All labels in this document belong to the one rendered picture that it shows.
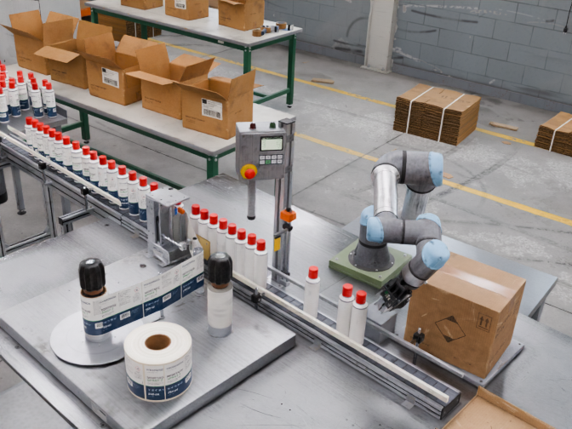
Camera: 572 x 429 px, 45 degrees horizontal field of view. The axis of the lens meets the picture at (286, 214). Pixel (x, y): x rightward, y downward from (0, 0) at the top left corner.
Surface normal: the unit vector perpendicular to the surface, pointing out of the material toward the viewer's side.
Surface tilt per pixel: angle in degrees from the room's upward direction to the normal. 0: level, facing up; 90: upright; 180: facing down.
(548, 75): 90
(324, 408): 0
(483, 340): 90
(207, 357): 0
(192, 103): 91
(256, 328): 0
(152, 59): 74
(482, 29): 90
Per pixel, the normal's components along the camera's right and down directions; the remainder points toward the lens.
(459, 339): -0.59, 0.36
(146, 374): -0.23, 0.46
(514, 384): 0.04, -0.88
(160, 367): 0.25, 0.47
